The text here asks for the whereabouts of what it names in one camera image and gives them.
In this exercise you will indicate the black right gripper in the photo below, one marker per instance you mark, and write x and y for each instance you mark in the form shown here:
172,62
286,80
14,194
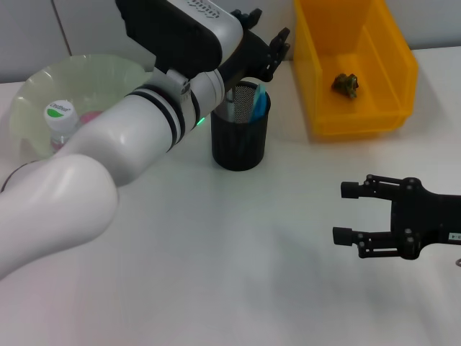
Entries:
428,220

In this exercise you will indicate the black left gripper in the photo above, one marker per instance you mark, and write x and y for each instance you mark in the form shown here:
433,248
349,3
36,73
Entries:
248,57

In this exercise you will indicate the blue scissors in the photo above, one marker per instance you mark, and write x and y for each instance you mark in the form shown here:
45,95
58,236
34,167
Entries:
261,104

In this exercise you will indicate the silver ballpoint pen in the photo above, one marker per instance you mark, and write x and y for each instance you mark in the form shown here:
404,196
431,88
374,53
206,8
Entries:
229,106

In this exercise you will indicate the clear water bottle green label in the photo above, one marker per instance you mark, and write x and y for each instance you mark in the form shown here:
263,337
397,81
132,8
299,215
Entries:
59,111

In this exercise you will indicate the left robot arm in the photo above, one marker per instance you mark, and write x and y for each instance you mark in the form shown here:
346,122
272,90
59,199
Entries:
108,144

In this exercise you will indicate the black mesh pen holder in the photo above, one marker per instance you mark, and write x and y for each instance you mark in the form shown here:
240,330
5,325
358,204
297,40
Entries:
237,151

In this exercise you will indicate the pale green wavy fruit plate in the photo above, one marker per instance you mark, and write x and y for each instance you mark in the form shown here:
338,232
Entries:
54,86

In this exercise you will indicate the yellow plastic storage bin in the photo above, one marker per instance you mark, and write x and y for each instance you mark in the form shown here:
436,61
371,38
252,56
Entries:
313,90

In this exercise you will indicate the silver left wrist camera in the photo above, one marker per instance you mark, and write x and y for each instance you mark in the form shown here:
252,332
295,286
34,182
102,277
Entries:
173,32

